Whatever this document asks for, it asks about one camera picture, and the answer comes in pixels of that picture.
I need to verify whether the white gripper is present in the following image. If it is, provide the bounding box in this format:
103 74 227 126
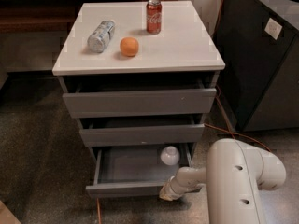
159 176 187 201

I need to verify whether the grey bottom drawer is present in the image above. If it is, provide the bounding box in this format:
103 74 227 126
86 144 192 199

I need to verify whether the grey drawer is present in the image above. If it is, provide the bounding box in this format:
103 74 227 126
86 144 192 199
79 115 204 147
63 77 216 118

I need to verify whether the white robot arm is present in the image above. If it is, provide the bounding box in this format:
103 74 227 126
160 138 286 224

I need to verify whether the grey middle drawer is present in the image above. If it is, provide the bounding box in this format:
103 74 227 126
79 115 204 147

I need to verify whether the grey top drawer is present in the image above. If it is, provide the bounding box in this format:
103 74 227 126
63 77 216 118

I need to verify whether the white top drawer cabinet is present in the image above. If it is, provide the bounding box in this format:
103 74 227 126
51 0 226 161

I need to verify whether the orange fruit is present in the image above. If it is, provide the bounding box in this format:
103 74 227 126
120 37 139 57

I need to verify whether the silver lying can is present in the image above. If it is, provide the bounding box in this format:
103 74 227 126
87 21 115 53

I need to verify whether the red cola can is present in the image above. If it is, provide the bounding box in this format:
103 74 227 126
146 0 162 34

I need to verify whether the dark grey cabinet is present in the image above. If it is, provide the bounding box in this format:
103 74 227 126
214 0 299 131

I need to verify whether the white label sticker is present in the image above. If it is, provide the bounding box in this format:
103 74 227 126
264 18 282 40

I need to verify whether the dark wooden bench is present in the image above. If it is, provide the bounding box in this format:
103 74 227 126
0 0 177 33

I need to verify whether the orange power cable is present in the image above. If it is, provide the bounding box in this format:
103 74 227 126
96 0 273 224

